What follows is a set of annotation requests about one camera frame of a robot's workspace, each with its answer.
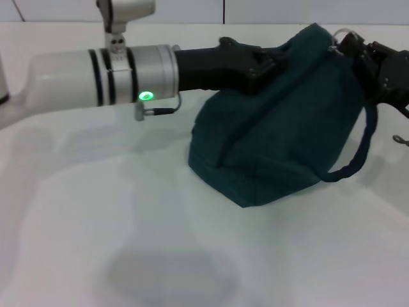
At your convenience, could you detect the teal insulated lunch bag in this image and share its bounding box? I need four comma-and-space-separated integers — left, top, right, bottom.
187, 22, 380, 209

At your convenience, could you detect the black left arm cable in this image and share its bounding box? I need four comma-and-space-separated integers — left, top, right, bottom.
134, 92, 183, 122

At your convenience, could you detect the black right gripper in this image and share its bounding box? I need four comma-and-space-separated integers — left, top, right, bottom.
332, 33, 409, 118

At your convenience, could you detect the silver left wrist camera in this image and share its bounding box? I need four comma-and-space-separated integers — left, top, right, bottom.
95, 0, 157, 54

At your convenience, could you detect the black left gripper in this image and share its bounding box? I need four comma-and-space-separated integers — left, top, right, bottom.
173, 36, 290, 96

